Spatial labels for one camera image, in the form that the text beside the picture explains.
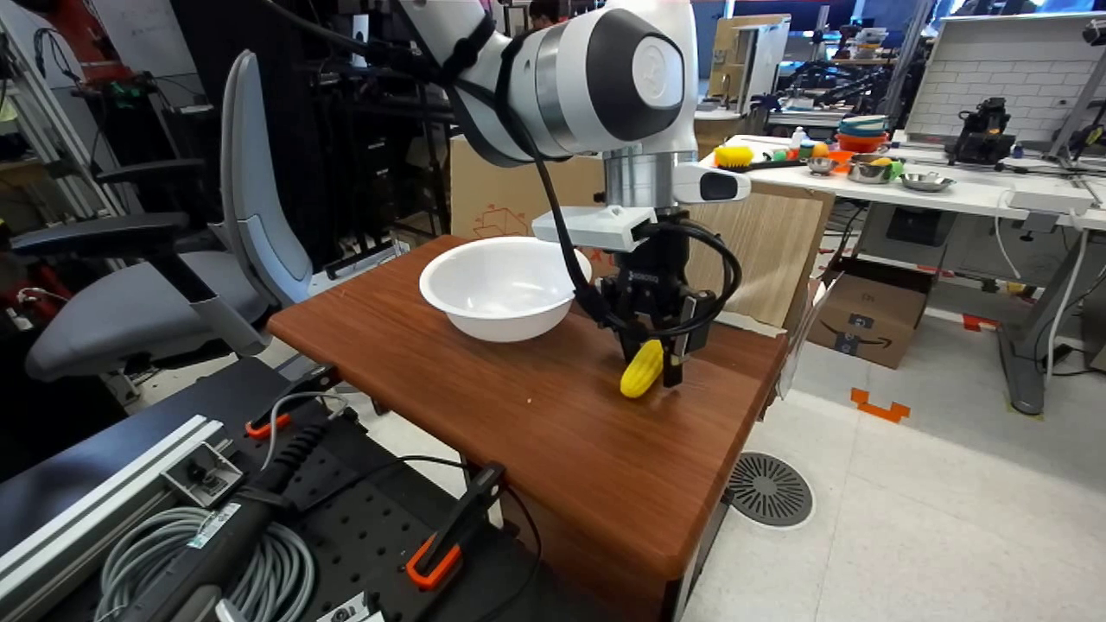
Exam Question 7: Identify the grey office chair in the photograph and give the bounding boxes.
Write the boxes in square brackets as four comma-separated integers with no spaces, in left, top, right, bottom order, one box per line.
[5,45,320,386]

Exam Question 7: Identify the yellow round toy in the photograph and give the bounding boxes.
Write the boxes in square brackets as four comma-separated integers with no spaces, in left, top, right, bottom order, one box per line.
[709,140,759,173]

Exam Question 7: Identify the yellow banana toy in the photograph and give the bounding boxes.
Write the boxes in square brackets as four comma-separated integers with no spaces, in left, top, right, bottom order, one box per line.
[616,334,670,404]

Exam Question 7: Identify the small silver bowl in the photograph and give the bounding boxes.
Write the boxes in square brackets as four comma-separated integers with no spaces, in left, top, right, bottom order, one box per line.
[898,165,958,196]

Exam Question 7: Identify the white plastic bowl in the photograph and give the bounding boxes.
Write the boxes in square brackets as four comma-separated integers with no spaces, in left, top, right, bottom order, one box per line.
[413,234,593,346]

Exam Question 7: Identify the orange floor tape marker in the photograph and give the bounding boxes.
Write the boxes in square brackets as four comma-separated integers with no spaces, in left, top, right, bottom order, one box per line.
[845,384,917,424]

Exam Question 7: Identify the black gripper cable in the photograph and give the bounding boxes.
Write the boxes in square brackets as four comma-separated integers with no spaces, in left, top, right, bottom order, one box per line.
[442,12,746,350]

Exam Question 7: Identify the black clamp with orange handle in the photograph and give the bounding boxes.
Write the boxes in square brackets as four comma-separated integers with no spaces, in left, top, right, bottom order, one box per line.
[401,463,508,596]
[240,363,343,445]

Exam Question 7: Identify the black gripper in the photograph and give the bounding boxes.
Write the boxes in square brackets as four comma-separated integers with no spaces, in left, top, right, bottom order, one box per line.
[603,212,721,392]

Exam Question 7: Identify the long silver aluminium rail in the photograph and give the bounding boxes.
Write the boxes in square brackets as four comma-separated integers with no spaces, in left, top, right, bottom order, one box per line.
[0,413,226,612]

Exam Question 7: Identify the wooden table with grey legs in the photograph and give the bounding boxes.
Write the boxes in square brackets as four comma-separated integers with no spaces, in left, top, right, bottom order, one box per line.
[264,232,793,622]

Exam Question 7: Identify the silver aluminium frame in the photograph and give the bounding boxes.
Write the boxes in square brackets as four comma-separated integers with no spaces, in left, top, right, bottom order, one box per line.
[0,27,128,226]

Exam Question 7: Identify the brown shipping box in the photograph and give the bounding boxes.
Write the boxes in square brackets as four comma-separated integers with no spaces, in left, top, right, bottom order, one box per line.
[806,254,940,375]

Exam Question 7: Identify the round metal floor drain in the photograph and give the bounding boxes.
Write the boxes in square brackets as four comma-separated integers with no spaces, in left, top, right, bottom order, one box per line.
[721,448,820,533]

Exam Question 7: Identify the short silver aluminium extrusion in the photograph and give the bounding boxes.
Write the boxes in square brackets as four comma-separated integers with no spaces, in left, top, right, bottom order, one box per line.
[160,444,249,512]

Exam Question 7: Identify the colourful stacked toys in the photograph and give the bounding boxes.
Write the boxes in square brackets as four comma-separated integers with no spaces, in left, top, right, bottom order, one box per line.
[828,112,896,158]

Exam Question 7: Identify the black machine on white table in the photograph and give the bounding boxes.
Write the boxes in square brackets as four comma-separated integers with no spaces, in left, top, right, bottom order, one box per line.
[942,93,1019,165]

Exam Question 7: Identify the white pegboard panel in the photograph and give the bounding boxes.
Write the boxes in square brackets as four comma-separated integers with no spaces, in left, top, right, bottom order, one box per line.
[902,12,1106,150]

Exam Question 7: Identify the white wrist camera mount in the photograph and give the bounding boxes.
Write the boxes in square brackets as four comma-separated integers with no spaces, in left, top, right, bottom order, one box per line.
[527,205,656,255]

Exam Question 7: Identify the thick black cable with connector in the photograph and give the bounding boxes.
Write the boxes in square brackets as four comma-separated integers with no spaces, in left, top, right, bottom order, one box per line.
[114,414,337,622]

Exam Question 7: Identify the grey coiled cable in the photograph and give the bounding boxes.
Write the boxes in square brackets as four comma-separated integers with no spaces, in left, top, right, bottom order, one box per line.
[88,501,320,622]

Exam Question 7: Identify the brown cardboard sheet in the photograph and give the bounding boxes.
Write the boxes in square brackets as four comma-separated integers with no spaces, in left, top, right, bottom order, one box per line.
[444,134,837,340]

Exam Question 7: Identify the grey desk leg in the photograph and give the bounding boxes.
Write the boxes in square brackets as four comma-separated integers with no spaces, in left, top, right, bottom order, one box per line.
[993,219,1106,423]

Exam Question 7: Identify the white work table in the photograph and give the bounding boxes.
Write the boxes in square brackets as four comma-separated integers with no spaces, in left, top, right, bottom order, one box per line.
[700,131,1106,234]

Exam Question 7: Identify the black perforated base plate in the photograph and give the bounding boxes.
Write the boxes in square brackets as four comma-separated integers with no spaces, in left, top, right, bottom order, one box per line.
[219,392,602,622]

